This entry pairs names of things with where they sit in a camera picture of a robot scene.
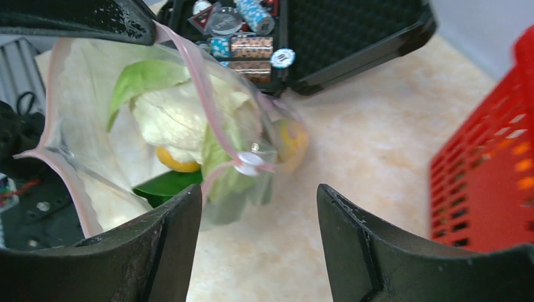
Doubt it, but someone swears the yellow toy lemon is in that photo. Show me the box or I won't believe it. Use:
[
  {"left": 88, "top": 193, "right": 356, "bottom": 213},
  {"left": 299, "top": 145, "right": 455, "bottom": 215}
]
[{"left": 156, "top": 147, "right": 201, "bottom": 173}]

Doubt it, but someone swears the red plastic basket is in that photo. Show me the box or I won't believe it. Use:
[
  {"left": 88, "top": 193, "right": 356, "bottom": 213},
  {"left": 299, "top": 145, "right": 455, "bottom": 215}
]
[{"left": 429, "top": 28, "right": 533, "bottom": 252}]

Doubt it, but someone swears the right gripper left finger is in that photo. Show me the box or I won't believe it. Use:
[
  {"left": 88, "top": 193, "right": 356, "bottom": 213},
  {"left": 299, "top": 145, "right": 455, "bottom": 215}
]
[{"left": 1, "top": 185, "right": 202, "bottom": 301}]

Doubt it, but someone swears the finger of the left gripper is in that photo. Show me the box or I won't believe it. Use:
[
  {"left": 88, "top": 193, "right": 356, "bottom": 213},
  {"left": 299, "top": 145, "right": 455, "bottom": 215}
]
[{"left": 1, "top": 0, "right": 156, "bottom": 45}]

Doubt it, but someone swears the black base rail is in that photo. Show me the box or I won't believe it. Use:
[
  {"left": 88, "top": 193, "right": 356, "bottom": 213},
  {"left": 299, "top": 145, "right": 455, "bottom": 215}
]
[{"left": 1, "top": 168, "right": 84, "bottom": 251}]

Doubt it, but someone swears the clear zip top bag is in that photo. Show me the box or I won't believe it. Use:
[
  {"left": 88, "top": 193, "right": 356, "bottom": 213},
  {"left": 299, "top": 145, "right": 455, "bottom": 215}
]
[{"left": 16, "top": 24, "right": 309, "bottom": 237}]

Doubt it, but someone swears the black poker chip case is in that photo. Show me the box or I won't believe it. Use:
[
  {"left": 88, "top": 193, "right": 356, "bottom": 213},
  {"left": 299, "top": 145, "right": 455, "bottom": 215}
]
[{"left": 157, "top": 1, "right": 437, "bottom": 96}]

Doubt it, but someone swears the white green toy leek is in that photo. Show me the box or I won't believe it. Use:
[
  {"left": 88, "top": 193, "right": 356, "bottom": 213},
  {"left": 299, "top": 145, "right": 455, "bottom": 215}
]
[{"left": 133, "top": 171, "right": 203, "bottom": 208}]

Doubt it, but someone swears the yellow green toy fruit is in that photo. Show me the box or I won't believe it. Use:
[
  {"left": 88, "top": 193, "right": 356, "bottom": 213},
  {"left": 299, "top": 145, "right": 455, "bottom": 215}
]
[{"left": 273, "top": 120, "right": 309, "bottom": 174}]

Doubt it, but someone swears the red triangle card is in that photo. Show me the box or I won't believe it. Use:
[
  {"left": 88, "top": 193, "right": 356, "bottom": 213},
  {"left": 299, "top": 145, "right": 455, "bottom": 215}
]
[{"left": 188, "top": 0, "right": 222, "bottom": 34}]

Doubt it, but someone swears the toy cauliflower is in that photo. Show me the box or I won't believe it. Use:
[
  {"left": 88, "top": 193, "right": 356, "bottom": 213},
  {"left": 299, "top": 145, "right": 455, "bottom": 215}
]
[{"left": 105, "top": 59, "right": 268, "bottom": 210}]

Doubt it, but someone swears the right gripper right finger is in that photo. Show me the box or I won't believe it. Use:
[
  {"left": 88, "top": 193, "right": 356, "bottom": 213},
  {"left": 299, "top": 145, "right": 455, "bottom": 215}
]
[{"left": 317, "top": 184, "right": 533, "bottom": 302}]

